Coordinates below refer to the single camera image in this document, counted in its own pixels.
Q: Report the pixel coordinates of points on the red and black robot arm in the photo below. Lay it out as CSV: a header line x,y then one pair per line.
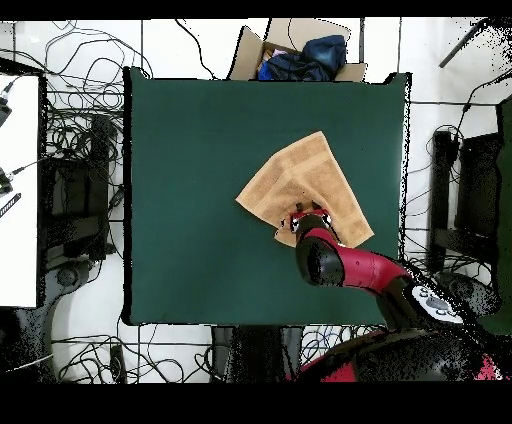
x,y
368,268

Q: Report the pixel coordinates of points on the white table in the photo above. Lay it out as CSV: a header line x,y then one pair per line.
x,y
20,240

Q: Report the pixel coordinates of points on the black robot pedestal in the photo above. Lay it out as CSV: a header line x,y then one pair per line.
x,y
256,352

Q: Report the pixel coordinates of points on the blue clothes pile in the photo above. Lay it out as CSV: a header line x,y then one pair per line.
x,y
320,52

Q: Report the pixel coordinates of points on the grey metal rod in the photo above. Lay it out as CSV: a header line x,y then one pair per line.
x,y
460,44

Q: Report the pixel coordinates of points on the grey chair base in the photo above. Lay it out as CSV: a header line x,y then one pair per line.
x,y
68,276
476,292

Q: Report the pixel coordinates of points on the orange terry towel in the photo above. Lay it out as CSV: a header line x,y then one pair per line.
x,y
308,176

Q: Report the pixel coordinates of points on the small green table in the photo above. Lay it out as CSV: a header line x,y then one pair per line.
x,y
504,240

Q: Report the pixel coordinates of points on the black metal frame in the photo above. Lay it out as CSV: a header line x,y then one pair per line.
x,y
98,160
440,192

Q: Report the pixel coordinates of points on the dark green table cloth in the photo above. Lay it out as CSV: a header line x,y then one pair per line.
x,y
200,140

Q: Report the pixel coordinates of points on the long black power brick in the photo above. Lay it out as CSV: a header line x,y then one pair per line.
x,y
118,362

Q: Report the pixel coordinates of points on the cardboard box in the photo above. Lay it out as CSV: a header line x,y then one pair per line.
x,y
244,52

